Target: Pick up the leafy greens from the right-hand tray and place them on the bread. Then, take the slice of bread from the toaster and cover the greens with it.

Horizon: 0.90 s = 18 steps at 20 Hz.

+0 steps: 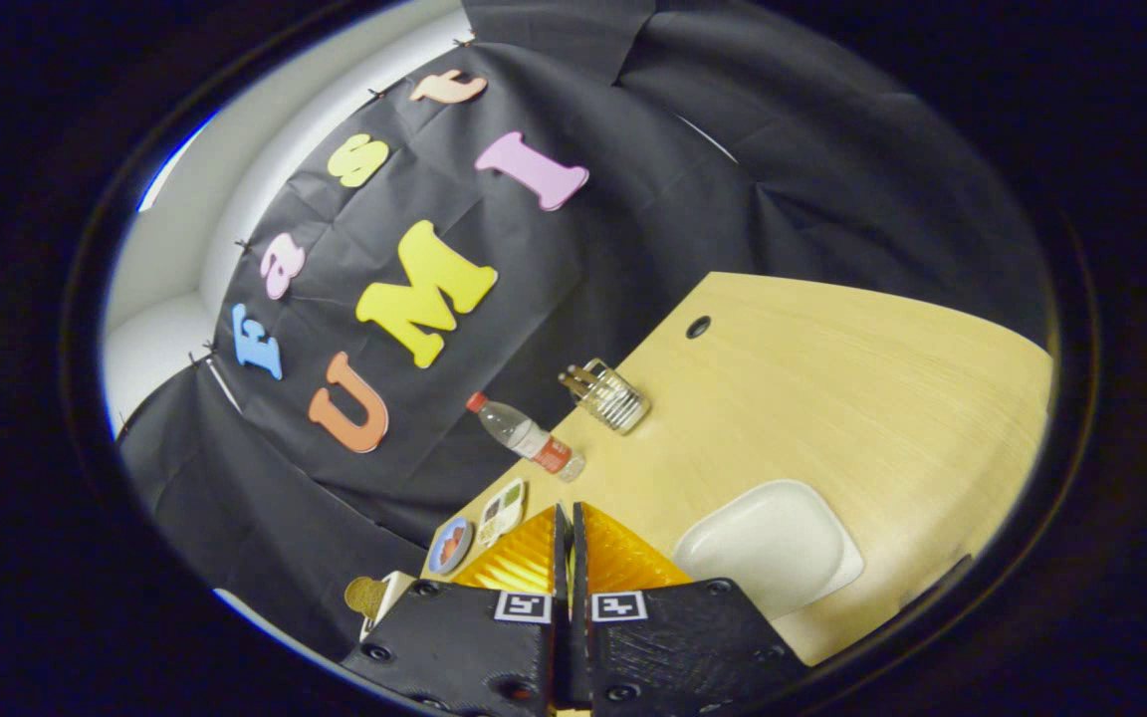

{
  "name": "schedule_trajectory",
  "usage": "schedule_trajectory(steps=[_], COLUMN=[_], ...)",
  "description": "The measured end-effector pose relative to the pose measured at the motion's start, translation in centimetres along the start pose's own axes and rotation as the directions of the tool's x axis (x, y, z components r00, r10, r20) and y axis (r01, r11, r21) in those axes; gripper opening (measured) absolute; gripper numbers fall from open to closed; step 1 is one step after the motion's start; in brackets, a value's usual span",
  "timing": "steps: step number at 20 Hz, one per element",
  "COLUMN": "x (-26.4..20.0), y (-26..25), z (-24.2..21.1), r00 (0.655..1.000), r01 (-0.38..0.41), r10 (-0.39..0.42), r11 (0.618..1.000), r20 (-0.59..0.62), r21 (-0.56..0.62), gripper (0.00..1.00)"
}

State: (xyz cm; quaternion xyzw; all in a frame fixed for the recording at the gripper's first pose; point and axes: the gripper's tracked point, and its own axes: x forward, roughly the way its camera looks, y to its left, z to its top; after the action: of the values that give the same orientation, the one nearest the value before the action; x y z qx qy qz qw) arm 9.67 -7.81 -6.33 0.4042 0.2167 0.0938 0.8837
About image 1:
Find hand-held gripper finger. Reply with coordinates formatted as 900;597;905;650
340;503;574;717
572;501;813;717

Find brown bread slice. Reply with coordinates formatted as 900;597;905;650
344;576;387;618

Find white divided seed tray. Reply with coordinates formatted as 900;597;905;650
475;478;528;549

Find blue plate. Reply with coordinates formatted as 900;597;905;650
427;516;475;577

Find clear plastic water bottle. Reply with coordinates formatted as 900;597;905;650
466;391;586;483

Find white toaster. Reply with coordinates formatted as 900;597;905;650
359;571;417;643

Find small white dish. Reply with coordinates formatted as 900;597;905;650
673;479;865;620

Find black backdrop cloth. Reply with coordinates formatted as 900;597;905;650
115;0;1052;663

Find wire mesh utensil holder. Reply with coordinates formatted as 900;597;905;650
564;358;652;436

